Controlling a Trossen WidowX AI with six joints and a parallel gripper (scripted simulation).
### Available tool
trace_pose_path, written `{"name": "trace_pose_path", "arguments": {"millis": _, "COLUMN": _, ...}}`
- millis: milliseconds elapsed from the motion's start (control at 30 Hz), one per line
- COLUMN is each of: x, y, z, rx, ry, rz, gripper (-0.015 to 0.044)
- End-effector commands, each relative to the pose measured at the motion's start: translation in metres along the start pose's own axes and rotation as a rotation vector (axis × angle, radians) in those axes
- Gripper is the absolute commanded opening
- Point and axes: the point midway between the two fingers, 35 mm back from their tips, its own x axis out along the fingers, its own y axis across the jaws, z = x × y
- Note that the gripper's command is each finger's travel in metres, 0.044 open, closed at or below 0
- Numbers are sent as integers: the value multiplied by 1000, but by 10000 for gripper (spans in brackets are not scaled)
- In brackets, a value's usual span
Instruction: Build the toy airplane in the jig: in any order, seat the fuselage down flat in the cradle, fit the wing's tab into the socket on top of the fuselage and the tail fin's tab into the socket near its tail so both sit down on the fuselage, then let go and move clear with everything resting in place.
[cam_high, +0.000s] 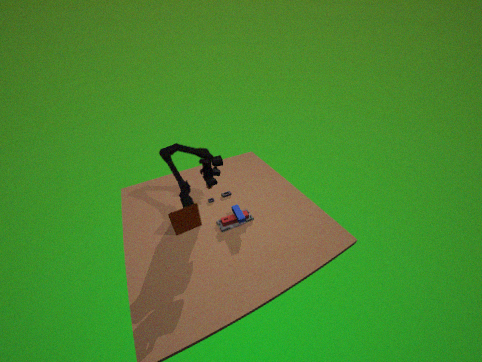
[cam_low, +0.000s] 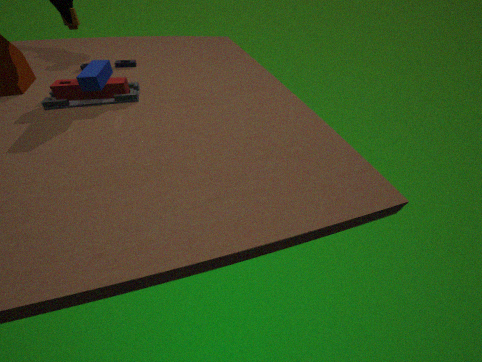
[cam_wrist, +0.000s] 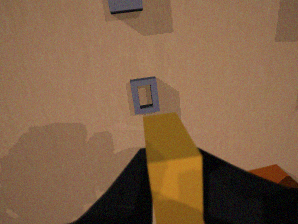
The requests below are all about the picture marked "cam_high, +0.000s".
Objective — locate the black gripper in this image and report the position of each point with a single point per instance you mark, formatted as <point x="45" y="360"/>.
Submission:
<point x="207" y="176"/>

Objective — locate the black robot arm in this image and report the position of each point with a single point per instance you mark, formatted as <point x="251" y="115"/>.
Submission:
<point x="206" y="160"/>

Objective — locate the red bar with rectangular socket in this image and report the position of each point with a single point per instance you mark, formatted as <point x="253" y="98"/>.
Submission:
<point x="229" y="220"/>

